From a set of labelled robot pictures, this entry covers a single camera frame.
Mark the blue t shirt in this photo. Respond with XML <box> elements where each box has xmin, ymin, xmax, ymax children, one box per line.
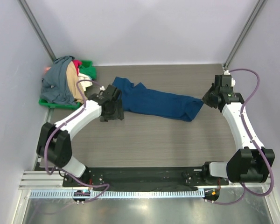
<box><xmin>112</xmin><ymin>77</ymin><xmax>203</xmax><ymax>122</ymax></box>

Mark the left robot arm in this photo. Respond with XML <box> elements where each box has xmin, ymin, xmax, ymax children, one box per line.
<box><xmin>36</xmin><ymin>85</ymin><xmax>124</xmax><ymax>187</ymax></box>

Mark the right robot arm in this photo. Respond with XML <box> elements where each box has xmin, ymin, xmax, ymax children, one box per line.
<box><xmin>201</xmin><ymin>75</ymin><xmax>275</xmax><ymax>185</ymax></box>

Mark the cream white t shirt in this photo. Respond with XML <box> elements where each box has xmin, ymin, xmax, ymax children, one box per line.
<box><xmin>78</xmin><ymin>73</ymin><xmax>92</xmax><ymax>91</ymax></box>

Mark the green t shirt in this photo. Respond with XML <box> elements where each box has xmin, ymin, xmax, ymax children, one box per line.
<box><xmin>79</xmin><ymin>65</ymin><xmax>97</xmax><ymax>80</ymax></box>

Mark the tan beige t shirt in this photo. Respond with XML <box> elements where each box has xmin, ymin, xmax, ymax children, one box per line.
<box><xmin>66</xmin><ymin>62</ymin><xmax>85</xmax><ymax>104</ymax></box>

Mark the pink red t shirt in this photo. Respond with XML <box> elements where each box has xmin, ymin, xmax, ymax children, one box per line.
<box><xmin>72</xmin><ymin>59</ymin><xmax>83</xmax><ymax>75</ymax></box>

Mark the grey t shirt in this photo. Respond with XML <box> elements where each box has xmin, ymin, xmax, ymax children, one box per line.
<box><xmin>40</xmin><ymin>56</ymin><xmax>77</xmax><ymax>106</ymax></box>

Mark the green plastic bin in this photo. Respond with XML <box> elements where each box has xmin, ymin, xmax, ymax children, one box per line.
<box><xmin>39</xmin><ymin>60</ymin><xmax>93</xmax><ymax>110</ymax></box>

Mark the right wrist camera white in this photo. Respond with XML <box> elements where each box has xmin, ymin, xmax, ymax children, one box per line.
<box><xmin>223</xmin><ymin>70</ymin><xmax>236</xmax><ymax>87</ymax></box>

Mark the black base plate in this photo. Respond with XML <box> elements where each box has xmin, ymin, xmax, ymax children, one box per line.
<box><xmin>62</xmin><ymin>167</ymin><xmax>230</xmax><ymax>192</ymax></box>

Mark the right frame post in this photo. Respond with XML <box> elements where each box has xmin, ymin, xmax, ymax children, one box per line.
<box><xmin>222</xmin><ymin>0</ymin><xmax>267</xmax><ymax>70</ymax></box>

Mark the frame post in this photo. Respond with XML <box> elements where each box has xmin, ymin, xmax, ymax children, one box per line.
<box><xmin>18</xmin><ymin>0</ymin><xmax>56</xmax><ymax>61</ymax></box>
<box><xmin>222</xmin><ymin>0</ymin><xmax>267</xmax><ymax>70</ymax></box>

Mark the slotted cable duct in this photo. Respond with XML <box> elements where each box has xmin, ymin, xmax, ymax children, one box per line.
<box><xmin>29</xmin><ymin>189</ymin><xmax>204</xmax><ymax>199</ymax></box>

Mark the aluminium rail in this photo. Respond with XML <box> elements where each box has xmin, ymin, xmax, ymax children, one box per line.
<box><xmin>18</xmin><ymin>171</ymin><xmax>271</xmax><ymax>189</ymax></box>

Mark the left frame post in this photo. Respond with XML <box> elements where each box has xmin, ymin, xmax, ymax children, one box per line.
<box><xmin>18</xmin><ymin>0</ymin><xmax>56</xmax><ymax>61</ymax></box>

